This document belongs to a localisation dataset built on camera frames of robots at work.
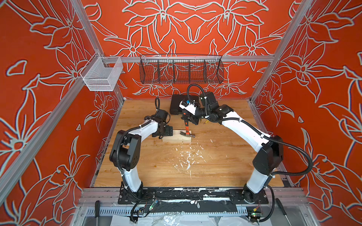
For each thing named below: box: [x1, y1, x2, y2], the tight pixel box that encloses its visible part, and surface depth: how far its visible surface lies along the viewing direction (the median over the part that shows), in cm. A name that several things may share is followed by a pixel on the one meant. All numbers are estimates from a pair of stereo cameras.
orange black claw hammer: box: [180, 120, 196, 138], surface depth 91 cm
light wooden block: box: [162, 129, 192, 144], surface depth 94 cm
